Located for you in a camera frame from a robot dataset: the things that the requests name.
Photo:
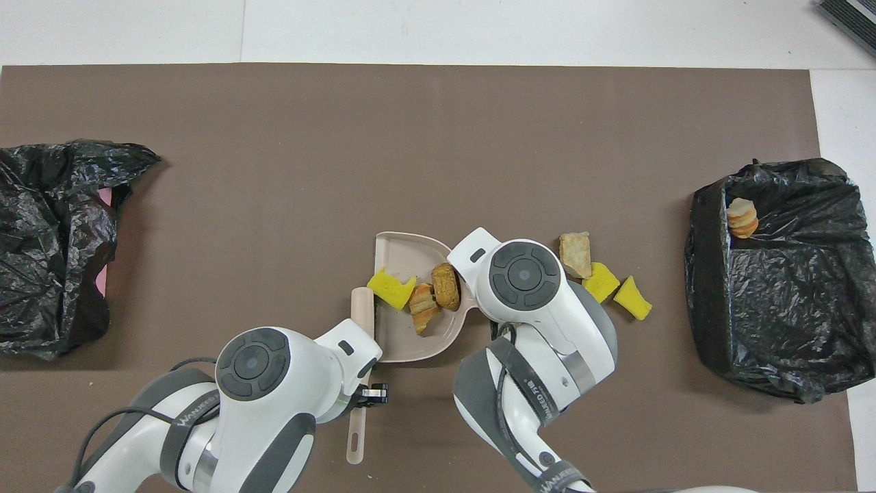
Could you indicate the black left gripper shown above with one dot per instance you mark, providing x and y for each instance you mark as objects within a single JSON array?
[{"x": 373, "y": 396}]

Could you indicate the beige hand brush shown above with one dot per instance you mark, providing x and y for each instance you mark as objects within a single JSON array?
[{"x": 363, "y": 308}]

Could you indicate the striped croissant bread piece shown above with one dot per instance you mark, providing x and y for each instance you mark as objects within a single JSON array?
[{"x": 424, "y": 308}]

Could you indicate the notched yellow sponge piece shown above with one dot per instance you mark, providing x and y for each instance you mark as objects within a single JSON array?
[{"x": 390, "y": 289}]

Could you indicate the brown oval bread loaf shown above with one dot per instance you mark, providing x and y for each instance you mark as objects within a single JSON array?
[{"x": 446, "y": 287}]

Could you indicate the beige plastic dustpan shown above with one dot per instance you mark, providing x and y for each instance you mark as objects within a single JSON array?
[{"x": 404, "y": 257}]

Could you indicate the pale crusty bread chunk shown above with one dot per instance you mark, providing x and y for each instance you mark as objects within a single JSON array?
[{"x": 575, "y": 255}]

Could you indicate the yellow sponge wedge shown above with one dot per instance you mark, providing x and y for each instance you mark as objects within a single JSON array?
[
  {"x": 633, "y": 298},
  {"x": 603, "y": 282}
]

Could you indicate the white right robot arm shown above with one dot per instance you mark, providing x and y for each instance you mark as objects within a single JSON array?
[{"x": 547, "y": 322}]

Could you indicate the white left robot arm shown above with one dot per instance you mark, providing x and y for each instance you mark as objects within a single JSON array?
[{"x": 301, "y": 390}]

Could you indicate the black bag-lined pink bin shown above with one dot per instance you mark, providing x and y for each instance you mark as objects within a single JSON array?
[{"x": 41, "y": 294}]

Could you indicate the brown table mat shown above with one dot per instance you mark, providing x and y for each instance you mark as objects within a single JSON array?
[{"x": 308, "y": 137}]

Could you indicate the small striped bread roll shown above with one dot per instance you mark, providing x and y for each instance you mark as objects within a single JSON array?
[{"x": 742, "y": 218}]

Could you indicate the dark grey ribbed panel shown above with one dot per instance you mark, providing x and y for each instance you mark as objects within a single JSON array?
[{"x": 848, "y": 17}]

